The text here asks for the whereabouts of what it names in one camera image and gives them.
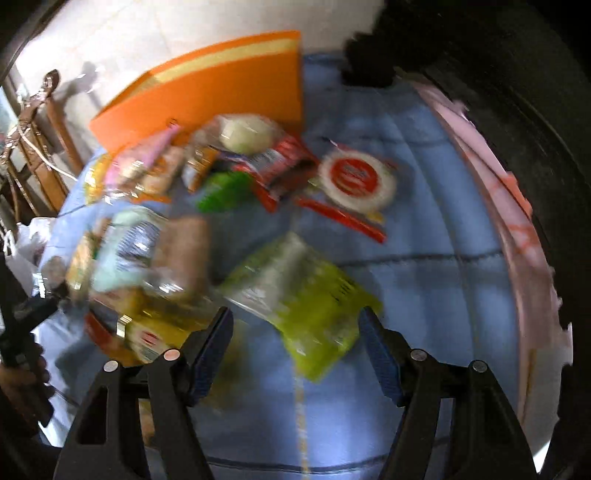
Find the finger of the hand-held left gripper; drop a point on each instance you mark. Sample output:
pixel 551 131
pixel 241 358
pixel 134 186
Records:
pixel 39 307

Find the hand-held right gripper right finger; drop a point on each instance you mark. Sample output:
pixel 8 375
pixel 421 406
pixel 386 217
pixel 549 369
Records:
pixel 381 360

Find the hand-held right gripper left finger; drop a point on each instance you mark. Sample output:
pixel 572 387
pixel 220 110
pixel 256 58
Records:
pixel 213 357

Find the lime green snack packet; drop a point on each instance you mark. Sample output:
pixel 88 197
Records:
pixel 318 314

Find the long red snack packet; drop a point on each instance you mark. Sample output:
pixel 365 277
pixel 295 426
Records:
pixel 344 218

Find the person's left hand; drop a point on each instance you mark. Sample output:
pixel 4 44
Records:
pixel 23 383

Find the orange yellow snack packet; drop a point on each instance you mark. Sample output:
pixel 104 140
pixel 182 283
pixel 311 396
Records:
pixel 81 261

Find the white plastic bag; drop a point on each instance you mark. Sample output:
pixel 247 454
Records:
pixel 27 244

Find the large yellow snack packet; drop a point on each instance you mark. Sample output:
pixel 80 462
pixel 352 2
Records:
pixel 152 323

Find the red orange snack packet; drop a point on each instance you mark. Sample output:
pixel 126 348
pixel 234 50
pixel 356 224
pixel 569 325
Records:
pixel 104 341

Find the pale green snack packet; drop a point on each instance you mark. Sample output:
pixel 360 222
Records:
pixel 127 244

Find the brown snack packet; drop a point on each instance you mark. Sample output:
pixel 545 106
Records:
pixel 184 251

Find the small yellow snack packet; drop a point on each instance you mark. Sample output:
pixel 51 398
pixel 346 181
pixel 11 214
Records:
pixel 94 180

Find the wooden chair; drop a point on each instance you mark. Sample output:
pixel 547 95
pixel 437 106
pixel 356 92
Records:
pixel 39 166

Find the blue quilted blanket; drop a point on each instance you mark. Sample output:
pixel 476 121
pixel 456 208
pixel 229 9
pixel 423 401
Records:
pixel 438 221

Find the pink blanket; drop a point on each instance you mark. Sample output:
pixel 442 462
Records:
pixel 531 286

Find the small green snack packet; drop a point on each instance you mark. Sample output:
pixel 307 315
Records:
pixel 221 189

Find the round white red snack packet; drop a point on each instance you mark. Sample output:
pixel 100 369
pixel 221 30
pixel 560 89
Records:
pixel 355 177

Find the pink snack packet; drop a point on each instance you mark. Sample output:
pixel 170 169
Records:
pixel 147 150

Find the orange white snack packet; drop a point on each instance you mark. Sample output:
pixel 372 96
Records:
pixel 198 161

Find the clear white bun packet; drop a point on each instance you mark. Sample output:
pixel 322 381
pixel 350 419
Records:
pixel 244 134

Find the orange cardboard box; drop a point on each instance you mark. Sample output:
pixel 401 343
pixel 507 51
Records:
pixel 207 92

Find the dark cloth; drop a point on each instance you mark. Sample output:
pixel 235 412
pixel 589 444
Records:
pixel 369 64

